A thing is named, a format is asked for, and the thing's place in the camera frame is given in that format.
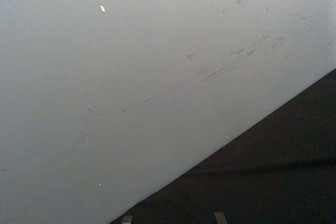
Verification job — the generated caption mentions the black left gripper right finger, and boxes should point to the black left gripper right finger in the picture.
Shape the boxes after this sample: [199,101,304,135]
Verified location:
[213,211,229,224]

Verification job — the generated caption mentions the black table cloth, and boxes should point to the black table cloth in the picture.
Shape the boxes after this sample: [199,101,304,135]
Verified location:
[109,68,336,224]

